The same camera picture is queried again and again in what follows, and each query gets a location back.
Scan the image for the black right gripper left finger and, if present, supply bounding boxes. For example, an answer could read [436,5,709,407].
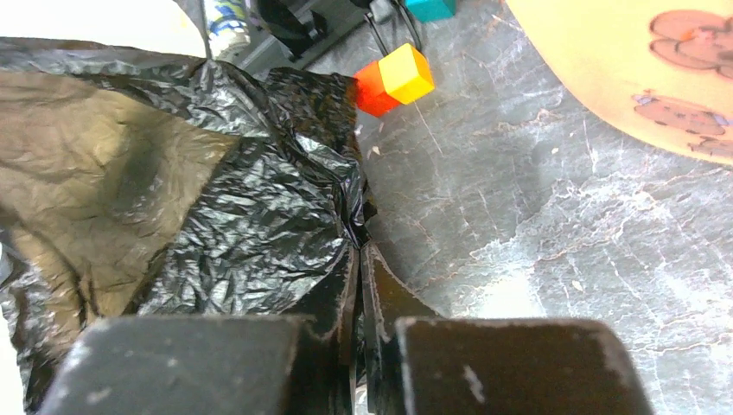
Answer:
[41,248,359,414]

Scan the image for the red cube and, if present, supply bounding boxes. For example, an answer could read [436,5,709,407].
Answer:
[354,61,400,118]

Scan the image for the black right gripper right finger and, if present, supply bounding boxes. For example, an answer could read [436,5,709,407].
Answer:
[360,244,653,414]

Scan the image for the black plastic trash bag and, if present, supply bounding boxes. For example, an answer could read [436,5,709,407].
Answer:
[1,37,367,414]

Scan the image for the orange plastic trash bin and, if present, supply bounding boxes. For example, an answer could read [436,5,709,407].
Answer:
[508,1,732,164]

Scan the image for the black poker chip case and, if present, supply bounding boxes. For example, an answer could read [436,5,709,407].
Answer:
[203,0,425,75]

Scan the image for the teal cube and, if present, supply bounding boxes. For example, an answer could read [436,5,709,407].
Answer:
[405,0,456,22]

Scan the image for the yellow cube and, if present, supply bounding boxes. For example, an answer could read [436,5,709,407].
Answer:
[378,43,435,105]

